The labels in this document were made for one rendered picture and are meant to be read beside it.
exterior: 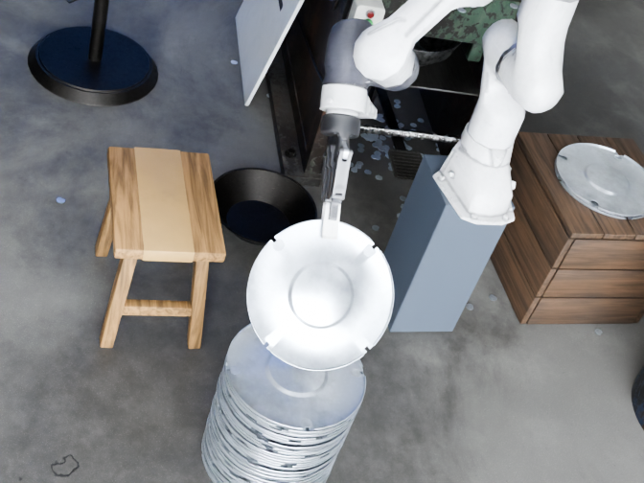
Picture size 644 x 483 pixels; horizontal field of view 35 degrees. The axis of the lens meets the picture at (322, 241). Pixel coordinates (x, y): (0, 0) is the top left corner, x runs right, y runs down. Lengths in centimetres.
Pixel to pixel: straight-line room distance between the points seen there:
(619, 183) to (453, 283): 56
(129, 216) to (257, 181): 69
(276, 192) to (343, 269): 95
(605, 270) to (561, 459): 53
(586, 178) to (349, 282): 102
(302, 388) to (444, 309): 69
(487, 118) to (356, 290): 55
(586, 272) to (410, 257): 50
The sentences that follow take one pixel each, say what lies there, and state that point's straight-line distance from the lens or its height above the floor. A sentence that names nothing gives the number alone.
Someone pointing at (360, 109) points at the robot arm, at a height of 78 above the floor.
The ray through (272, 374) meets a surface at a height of 30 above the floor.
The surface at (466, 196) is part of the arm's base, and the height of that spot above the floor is 48.
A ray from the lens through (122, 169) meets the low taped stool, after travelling 239.
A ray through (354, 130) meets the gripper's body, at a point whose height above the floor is 75.
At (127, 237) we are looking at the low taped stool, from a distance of 223.
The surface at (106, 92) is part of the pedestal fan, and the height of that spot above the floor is 3.
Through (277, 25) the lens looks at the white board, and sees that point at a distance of 316.
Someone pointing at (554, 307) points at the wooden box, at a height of 7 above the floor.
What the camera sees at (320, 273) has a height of 54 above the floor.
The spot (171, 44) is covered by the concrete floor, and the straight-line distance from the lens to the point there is 343.
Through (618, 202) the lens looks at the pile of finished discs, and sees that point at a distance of 280.
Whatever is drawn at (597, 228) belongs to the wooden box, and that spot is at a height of 35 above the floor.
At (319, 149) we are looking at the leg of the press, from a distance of 294.
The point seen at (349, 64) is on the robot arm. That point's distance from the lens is 196.
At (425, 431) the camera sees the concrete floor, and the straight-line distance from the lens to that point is 250.
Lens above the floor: 188
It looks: 42 degrees down
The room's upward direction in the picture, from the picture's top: 19 degrees clockwise
